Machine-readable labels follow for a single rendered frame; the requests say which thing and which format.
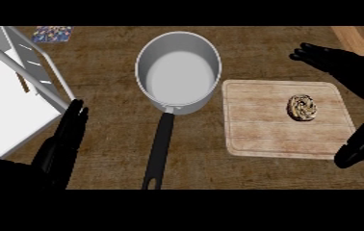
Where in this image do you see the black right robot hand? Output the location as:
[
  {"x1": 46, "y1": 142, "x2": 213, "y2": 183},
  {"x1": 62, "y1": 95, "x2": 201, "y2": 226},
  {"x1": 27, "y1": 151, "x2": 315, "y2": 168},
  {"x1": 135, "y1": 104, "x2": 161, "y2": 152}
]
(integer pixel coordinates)
[{"x1": 288, "y1": 42, "x2": 364, "y2": 169}]

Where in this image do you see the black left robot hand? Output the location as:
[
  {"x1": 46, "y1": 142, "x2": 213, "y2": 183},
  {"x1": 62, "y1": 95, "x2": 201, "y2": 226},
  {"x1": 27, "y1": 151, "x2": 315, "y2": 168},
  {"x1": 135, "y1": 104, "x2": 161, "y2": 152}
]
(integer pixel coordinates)
[{"x1": 0, "y1": 98, "x2": 90, "y2": 191}]

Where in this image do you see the brown swirled cupcake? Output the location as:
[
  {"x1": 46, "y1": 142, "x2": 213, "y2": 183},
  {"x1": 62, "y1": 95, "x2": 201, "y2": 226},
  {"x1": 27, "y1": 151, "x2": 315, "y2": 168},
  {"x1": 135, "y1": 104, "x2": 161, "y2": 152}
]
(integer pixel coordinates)
[{"x1": 285, "y1": 93, "x2": 320, "y2": 122}]

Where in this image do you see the pale wooden cutting board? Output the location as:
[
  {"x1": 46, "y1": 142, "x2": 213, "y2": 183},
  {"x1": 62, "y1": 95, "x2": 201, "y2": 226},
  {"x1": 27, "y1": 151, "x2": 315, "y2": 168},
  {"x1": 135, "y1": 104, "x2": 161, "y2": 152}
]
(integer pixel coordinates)
[{"x1": 222, "y1": 79, "x2": 357, "y2": 161}]

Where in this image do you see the pale wooden object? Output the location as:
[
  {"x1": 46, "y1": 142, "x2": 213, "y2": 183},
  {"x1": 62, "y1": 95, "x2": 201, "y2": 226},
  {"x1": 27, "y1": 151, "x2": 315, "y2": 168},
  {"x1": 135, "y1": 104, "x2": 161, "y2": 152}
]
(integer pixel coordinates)
[{"x1": 330, "y1": 26, "x2": 364, "y2": 56}]

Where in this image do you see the white appliance with grey rails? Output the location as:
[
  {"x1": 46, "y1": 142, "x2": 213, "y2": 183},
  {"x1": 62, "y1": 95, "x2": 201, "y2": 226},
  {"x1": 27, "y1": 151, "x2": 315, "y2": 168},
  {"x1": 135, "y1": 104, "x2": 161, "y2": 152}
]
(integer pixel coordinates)
[{"x1": 0, "y1": 26, "x2": 77, "y2": 159}]

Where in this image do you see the colourful patterned cloth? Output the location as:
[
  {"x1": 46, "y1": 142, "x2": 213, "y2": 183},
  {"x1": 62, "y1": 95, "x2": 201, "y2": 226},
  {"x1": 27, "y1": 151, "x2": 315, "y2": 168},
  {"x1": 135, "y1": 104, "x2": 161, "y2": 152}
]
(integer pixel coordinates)
[{"x1": 31, "y1": 26, "x2": 75, "y2": 43}]

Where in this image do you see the grey pot with black handle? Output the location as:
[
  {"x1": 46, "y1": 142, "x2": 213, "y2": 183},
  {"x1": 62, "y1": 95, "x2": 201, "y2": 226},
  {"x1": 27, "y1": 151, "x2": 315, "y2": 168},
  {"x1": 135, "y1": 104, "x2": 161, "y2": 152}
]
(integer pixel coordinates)
[{"x1": 133, "y1": 31, "x2": 223, "y2": 191}]

